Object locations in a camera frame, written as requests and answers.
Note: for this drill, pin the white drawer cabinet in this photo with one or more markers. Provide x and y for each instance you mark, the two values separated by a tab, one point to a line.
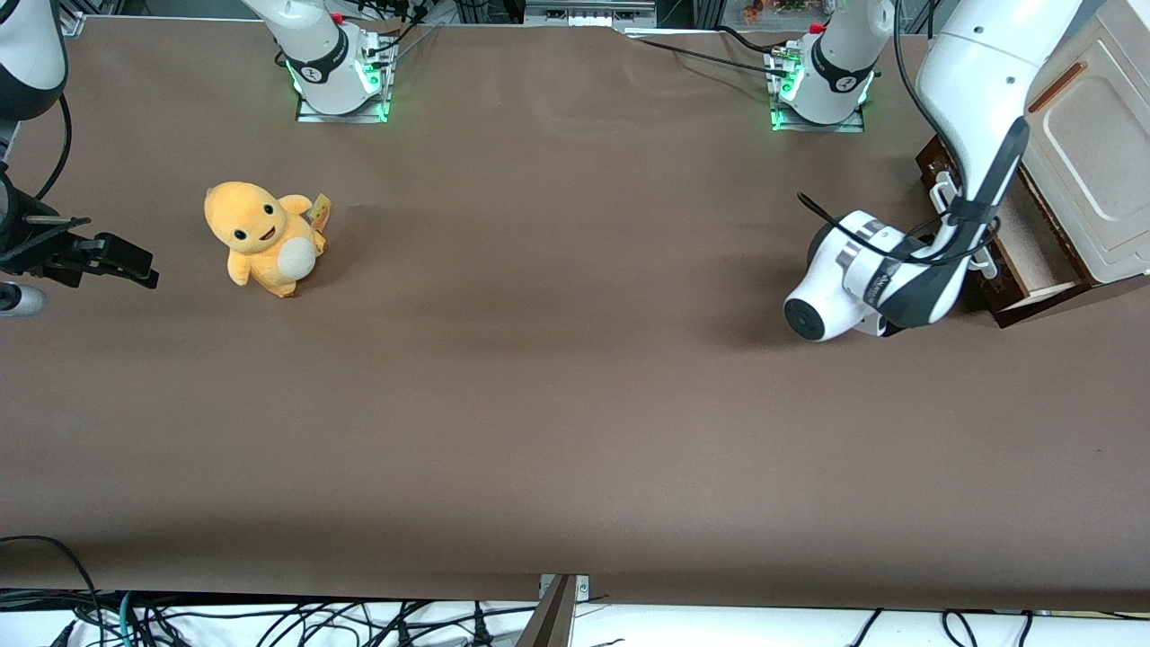
1105	153

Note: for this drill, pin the silver metal box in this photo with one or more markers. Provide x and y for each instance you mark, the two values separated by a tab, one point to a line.
588	13

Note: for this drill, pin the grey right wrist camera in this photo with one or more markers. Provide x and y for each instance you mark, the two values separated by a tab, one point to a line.
20	300

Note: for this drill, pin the yellow plush toy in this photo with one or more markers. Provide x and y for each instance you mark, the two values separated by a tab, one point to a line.
260	238

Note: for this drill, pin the orange bar on cabinet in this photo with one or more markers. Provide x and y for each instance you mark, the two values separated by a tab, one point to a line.
1058	86

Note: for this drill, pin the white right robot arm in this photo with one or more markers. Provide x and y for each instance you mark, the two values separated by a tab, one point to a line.
314	45

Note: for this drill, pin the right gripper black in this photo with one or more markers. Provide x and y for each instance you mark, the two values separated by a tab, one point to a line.
20	241

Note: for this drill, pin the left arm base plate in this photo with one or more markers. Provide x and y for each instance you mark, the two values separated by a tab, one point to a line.
818	128

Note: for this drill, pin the brown table mat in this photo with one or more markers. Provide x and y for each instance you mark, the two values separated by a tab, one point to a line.
575	359

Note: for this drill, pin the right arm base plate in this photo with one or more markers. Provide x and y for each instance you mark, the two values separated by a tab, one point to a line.
341	118

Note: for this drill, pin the dark slanted pole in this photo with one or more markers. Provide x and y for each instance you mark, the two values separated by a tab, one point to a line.
552	620

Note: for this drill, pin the dark wood drawer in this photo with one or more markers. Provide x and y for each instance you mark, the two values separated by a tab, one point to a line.
1033	252

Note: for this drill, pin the silver metal bracket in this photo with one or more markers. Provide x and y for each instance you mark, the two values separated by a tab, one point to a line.
582	586

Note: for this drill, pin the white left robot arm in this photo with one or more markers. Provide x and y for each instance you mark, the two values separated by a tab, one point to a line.
970	72

